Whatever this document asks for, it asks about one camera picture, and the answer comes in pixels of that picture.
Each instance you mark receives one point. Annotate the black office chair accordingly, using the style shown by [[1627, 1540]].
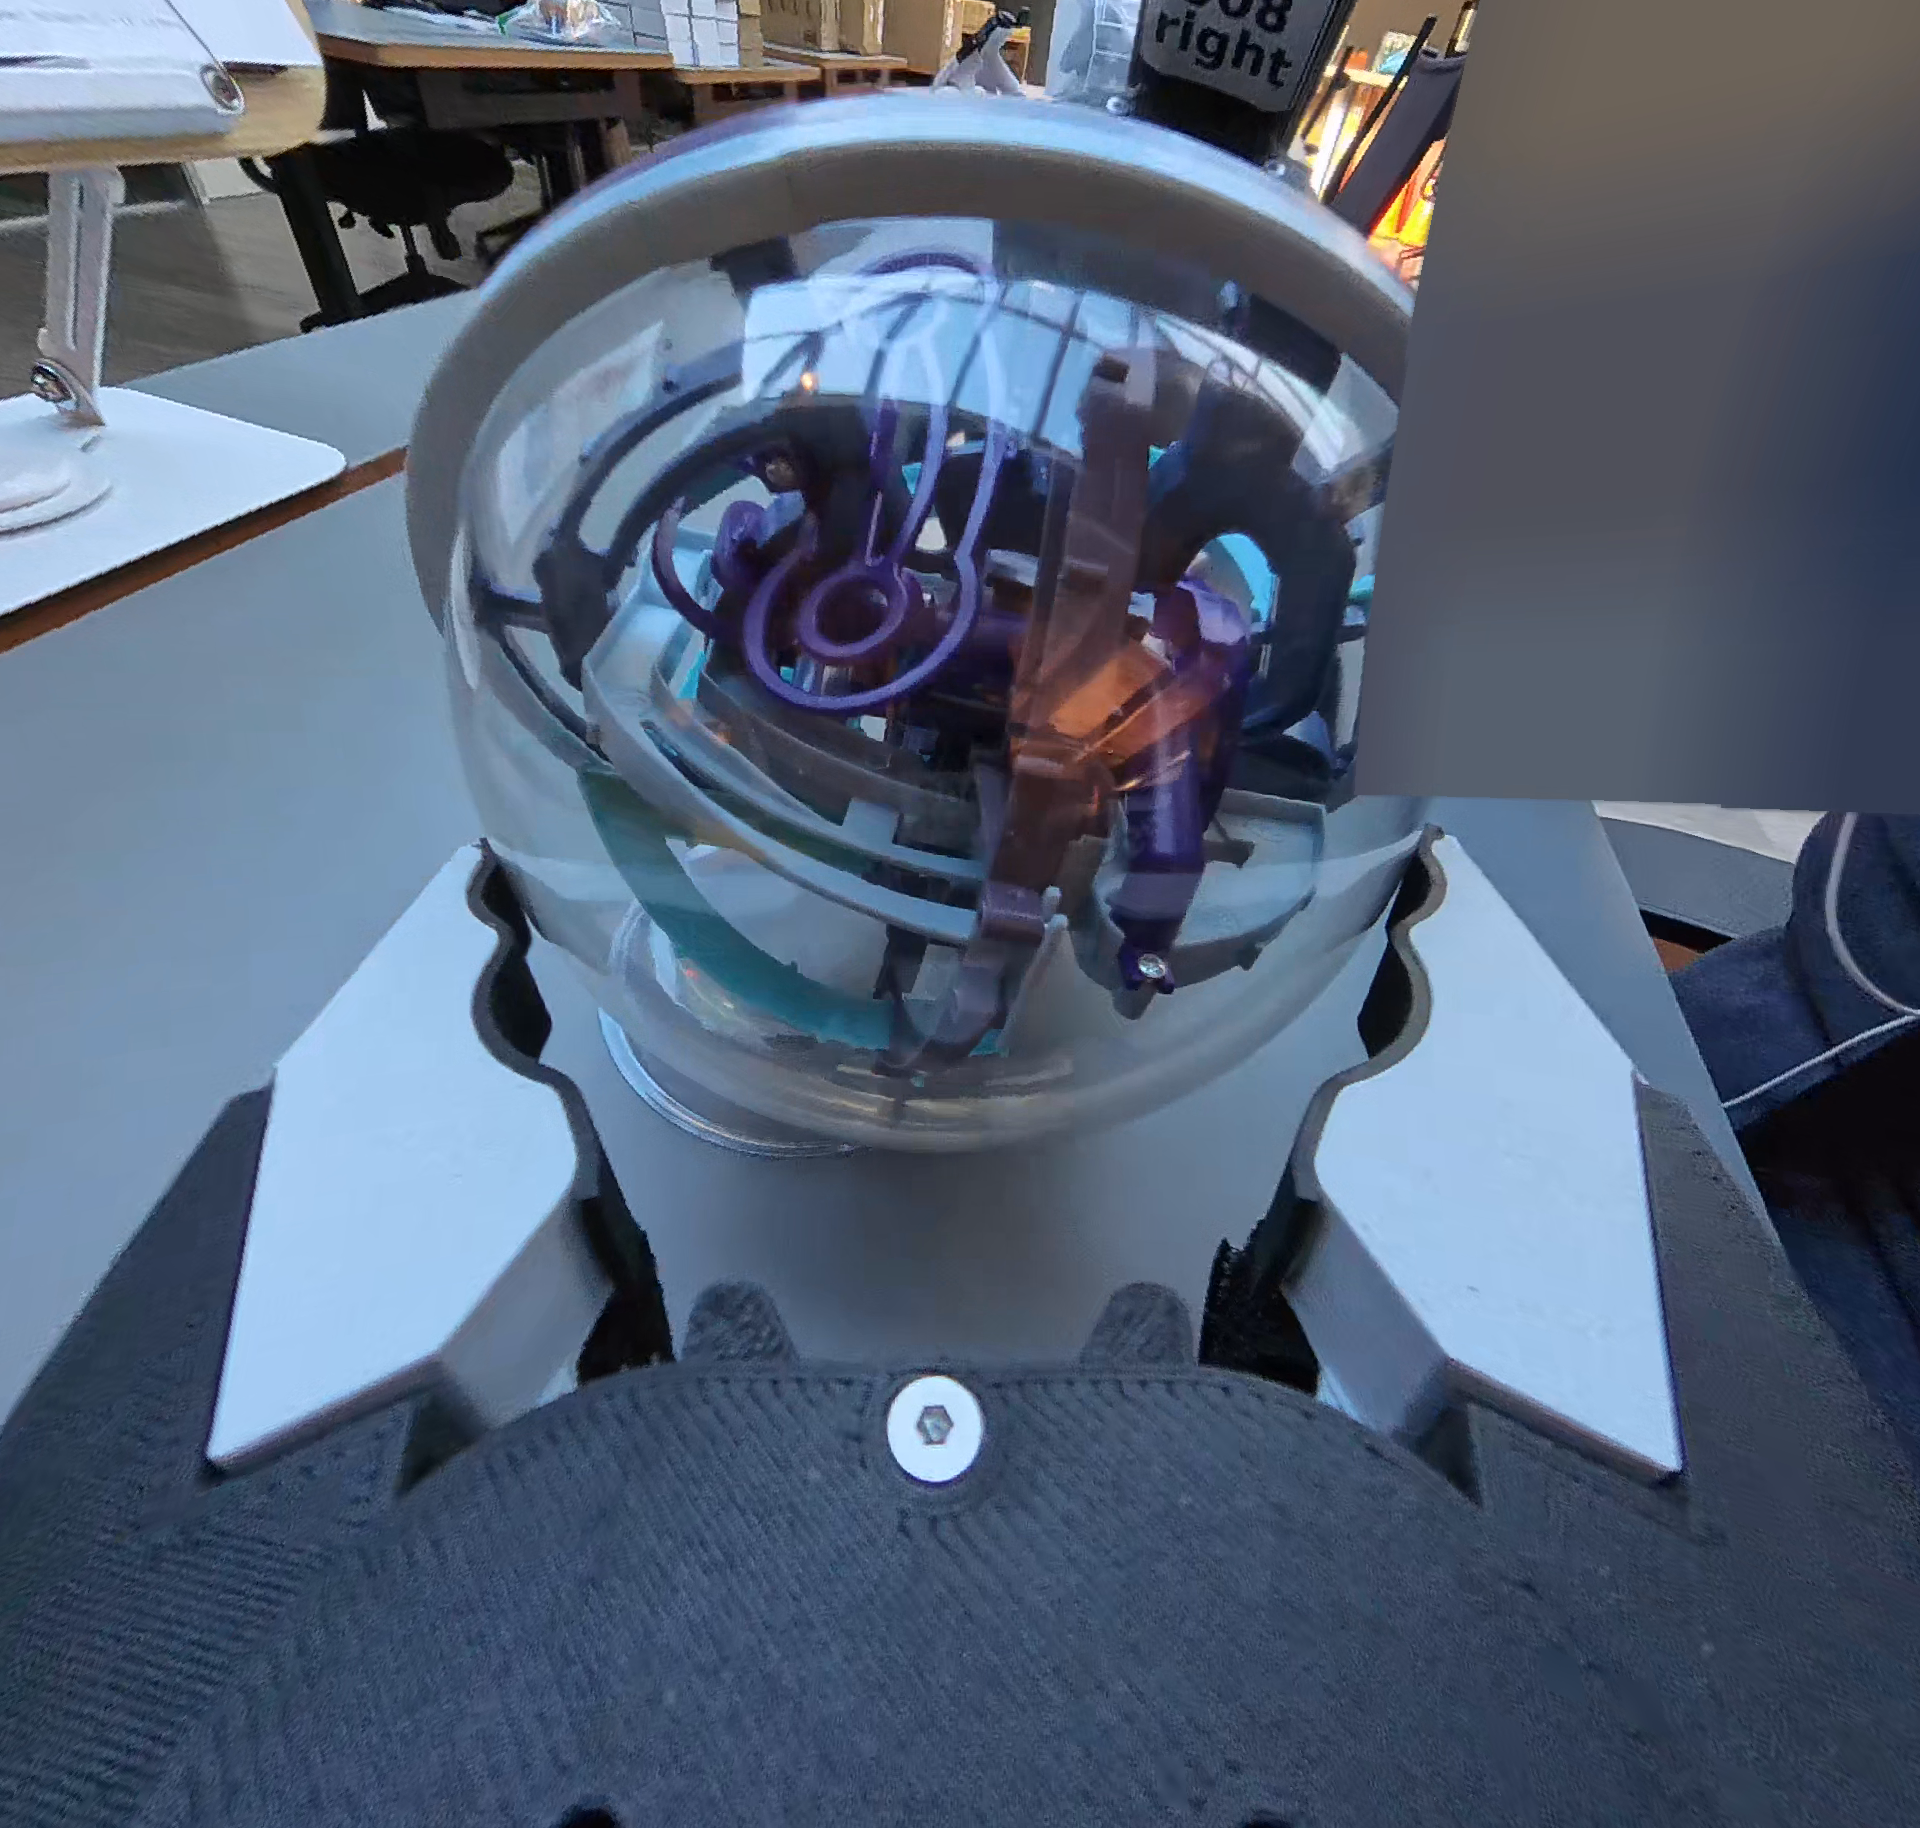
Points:
[[391, 192]]

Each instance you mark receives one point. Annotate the clear plastic maze ball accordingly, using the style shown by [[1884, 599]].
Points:
[[840, 959]]

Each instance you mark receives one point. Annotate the black mesh seat cushion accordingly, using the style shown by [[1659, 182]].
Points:
[[1711, 882]]

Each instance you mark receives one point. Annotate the clear plastic container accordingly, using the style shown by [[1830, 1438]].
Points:
[[1095, 37]]

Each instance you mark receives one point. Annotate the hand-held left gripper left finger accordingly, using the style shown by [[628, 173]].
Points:
[[405, 1183]]

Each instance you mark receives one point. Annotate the wooden document stand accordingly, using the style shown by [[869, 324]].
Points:
[[180, 487]]

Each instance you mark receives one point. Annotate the wooden work table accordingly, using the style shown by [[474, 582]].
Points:
[[451, 66]]

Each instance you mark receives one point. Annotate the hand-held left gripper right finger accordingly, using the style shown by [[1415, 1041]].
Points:
[[1501, 1198]]

